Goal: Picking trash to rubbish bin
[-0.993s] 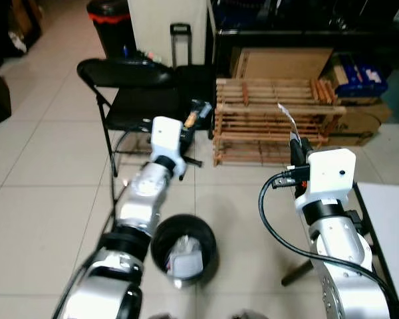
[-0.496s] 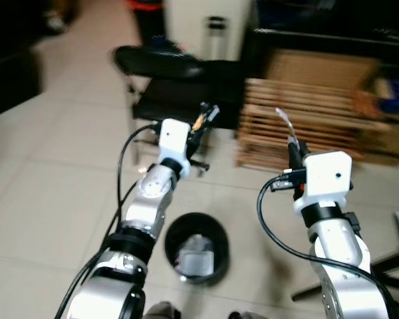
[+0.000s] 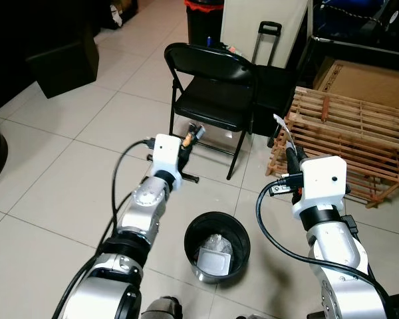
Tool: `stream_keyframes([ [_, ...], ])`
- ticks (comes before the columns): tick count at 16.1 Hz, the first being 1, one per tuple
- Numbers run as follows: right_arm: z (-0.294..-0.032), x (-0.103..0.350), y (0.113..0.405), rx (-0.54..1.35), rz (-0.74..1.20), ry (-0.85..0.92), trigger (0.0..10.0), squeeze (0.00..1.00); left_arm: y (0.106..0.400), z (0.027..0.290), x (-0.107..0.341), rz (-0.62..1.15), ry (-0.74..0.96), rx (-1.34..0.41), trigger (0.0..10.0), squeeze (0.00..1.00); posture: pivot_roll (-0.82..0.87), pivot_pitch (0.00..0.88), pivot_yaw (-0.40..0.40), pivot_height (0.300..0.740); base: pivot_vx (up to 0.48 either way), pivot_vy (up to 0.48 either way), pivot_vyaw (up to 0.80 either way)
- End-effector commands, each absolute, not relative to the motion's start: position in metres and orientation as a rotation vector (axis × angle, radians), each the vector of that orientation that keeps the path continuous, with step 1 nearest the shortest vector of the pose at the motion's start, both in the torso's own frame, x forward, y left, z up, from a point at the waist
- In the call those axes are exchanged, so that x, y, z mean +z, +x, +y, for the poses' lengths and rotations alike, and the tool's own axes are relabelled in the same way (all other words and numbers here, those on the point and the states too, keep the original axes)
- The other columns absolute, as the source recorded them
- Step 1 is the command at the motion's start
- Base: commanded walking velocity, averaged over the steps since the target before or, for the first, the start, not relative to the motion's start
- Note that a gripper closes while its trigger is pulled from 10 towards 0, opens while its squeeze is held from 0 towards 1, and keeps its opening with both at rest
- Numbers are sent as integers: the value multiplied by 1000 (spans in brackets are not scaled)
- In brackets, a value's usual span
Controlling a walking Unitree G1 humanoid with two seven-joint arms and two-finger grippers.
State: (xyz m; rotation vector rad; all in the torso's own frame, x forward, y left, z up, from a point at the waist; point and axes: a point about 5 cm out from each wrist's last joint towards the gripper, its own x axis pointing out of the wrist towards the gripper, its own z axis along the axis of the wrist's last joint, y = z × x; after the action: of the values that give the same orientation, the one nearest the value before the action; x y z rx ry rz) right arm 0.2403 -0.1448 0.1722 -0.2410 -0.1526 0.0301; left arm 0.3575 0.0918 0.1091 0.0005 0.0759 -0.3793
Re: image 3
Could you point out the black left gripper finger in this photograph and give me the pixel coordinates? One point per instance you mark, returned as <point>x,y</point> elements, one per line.
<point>183,147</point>
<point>198,136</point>

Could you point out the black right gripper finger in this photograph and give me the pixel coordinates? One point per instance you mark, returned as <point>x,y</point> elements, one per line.
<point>290,163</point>
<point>298,155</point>

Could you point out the dark colourful snack wrapper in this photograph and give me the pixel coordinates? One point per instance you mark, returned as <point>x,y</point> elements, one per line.
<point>188,138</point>

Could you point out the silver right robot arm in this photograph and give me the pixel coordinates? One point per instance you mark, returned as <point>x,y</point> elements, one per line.
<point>336,252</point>

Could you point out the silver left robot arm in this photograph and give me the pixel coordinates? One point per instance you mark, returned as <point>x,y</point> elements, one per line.
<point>143,206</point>

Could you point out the black round rubbish bin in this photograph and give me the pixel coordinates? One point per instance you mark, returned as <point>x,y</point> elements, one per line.
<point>238,232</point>

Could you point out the white plastic trash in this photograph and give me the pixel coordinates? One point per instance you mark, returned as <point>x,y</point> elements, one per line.
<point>216,260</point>

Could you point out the black bin with red liner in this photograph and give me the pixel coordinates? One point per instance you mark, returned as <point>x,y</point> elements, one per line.
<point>203,26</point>

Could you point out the black folding chair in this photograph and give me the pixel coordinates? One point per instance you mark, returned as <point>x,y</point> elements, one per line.
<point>213,103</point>

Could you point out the wooden slatted rack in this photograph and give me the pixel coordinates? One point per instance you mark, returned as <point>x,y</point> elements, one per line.
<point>369,153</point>

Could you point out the large brown cardboard box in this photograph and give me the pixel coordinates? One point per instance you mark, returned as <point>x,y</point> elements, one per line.
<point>372,83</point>

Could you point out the cream white board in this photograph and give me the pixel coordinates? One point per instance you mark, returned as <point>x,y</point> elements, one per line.
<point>243,26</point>

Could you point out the grey robot right leg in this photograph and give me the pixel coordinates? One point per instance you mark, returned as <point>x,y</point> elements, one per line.
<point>251,316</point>

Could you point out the grey robot leg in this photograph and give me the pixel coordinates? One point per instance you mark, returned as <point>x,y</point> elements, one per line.
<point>161,309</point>
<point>251,316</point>

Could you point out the black box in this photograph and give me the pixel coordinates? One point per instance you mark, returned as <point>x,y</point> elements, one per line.
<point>63,66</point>

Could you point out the grey robot left leg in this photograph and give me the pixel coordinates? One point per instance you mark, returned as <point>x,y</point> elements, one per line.
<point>161,309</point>

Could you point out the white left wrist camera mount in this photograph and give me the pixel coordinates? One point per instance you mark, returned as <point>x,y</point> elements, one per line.
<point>165,153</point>

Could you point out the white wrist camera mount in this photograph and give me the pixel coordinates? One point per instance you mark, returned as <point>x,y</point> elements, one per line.
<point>322,183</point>
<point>165,153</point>

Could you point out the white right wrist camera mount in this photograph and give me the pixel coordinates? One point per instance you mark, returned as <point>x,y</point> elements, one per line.
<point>322,183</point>

